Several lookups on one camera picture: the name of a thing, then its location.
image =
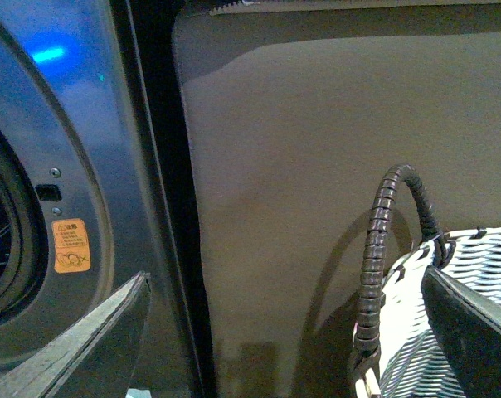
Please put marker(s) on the grey-brown fabric floor mat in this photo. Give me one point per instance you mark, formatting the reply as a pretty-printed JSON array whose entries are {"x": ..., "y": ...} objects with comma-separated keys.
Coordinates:
[{"x": 292, "y": 120}]

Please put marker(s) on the grey front-load washing machine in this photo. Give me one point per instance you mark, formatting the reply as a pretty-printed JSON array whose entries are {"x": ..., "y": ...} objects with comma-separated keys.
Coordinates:
[{"x": 92, "y": 127}]

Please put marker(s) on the dark wrapped basket handle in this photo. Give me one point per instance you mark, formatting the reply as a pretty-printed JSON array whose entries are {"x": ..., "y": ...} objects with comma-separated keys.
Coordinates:
[{"x": 366, "y": 342}]

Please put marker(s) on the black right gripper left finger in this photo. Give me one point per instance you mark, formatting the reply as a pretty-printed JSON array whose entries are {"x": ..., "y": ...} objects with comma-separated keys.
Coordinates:
[{"x": 95, "y": 357}]

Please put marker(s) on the orange warning sticker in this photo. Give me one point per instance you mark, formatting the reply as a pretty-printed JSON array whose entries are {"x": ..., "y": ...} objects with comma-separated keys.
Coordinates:
[{"x": 72, "y": 246}]

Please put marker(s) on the white woven laundry basket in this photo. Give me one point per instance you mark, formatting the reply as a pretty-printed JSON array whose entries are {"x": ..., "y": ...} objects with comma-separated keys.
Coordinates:
[{"x": 410, "y": 362}]

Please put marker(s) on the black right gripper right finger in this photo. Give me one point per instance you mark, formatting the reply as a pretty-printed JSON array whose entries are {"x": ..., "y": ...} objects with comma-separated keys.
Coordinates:
[{"x": 467, "y": 326}]

